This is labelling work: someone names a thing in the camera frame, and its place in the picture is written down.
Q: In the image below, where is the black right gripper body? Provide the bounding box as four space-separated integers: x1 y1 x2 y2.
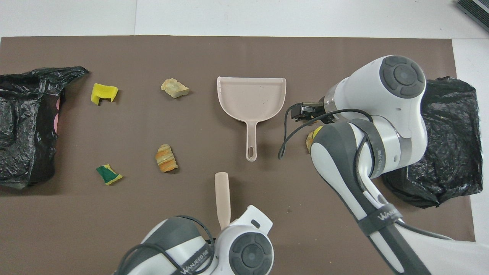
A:
306 100 335 123

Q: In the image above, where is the beige plastic dustpan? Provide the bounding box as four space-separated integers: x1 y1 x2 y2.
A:
217 76 287 162

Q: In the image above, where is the pale flaky bread piece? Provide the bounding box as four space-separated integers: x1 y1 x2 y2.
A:
160 78 190 99

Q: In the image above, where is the orange striped croissant piece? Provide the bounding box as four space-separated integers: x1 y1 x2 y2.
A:
155 144 179 173

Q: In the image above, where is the L-shaped yellow sponge piece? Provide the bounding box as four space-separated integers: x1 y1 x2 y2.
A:
91 83 118 106

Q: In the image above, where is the green and yellow sponge piece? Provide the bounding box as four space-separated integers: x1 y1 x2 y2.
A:
96 164 123 186

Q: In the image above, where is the right black trash bag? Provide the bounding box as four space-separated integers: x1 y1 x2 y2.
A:
382 76 484 209

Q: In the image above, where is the black trash bag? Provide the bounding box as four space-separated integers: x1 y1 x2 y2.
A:
382 76 484 209
0 66 89 190

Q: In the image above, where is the left black trash bag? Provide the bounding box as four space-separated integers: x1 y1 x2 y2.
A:
0 66 89 190

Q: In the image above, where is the grey ribbed device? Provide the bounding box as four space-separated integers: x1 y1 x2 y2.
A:
457 0 489 21

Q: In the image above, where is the brown table mat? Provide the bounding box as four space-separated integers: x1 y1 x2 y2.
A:
0 35 478 275

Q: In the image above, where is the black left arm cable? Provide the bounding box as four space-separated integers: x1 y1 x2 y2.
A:
115 216 215 275

